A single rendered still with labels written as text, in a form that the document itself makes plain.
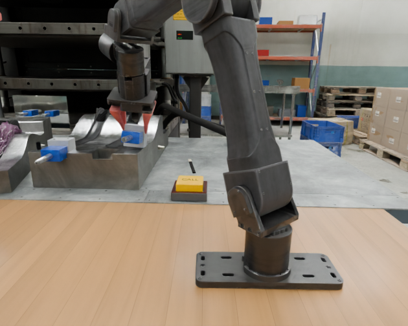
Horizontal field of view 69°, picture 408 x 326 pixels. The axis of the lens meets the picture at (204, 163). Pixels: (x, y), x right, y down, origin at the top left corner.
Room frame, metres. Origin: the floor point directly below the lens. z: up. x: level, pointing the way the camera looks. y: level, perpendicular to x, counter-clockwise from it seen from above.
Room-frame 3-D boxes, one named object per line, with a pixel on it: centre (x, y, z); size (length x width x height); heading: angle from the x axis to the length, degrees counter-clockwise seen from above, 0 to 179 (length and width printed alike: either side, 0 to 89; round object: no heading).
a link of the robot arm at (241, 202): (0.37, -0.08, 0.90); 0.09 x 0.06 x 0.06; 130
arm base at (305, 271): (0.37, -0.09, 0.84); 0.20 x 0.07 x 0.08; 90
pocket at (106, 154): (0.69, 0.24, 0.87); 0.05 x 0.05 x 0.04; 89
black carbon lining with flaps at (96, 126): (0.91, 0.29, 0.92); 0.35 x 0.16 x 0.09; 179
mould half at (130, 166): (0.92, 0.28, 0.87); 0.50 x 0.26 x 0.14; 179
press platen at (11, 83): (1.82, 0.84, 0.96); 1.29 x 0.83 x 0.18; 89
